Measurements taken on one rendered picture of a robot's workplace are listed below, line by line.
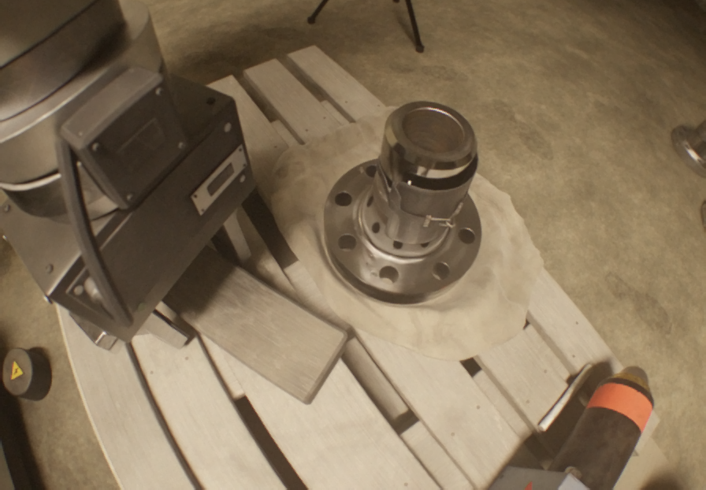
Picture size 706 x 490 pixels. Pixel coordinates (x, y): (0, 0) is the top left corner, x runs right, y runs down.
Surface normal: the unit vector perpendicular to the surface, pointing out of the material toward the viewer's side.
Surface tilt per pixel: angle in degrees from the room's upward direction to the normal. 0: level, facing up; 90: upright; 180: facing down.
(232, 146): 90
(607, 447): 24
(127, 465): 0
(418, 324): 51
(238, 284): 0
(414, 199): 90
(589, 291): 0
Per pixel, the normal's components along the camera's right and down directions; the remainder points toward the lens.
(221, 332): 0.06, -0.51
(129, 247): 0.87, 0.45
